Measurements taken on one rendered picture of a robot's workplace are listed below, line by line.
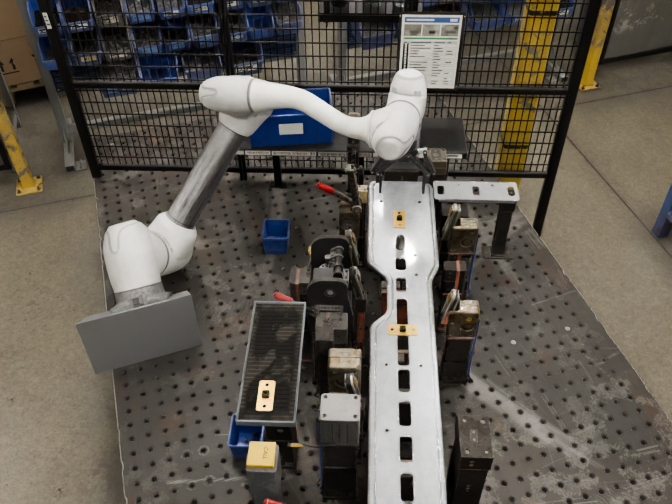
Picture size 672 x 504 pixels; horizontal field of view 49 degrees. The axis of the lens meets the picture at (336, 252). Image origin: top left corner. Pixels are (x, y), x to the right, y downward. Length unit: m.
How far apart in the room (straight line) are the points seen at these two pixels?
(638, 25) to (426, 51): 2.64
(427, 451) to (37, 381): 2.04
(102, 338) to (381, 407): 0.92
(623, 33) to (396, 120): 3.28
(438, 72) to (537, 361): 1.07
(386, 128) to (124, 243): 0.93
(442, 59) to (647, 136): 2.32
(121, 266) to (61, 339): 1.25
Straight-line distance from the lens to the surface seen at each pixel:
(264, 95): 2.22
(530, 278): 2.72
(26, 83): 5.10
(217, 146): 2.45
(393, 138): 1.93
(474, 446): 1.88
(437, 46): 2.68
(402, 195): 2.51
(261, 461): 1.69
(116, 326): 2.34
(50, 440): 3.28
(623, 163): 4.54
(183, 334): 2.43
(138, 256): 2.38
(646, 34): 5.23
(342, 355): 1.94
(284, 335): 1.89
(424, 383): 2.00
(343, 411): 1.81
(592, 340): 2.59
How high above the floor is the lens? 2.64
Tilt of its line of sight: 45 degrees down
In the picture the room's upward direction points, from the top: 1 degrees counter-clockwise
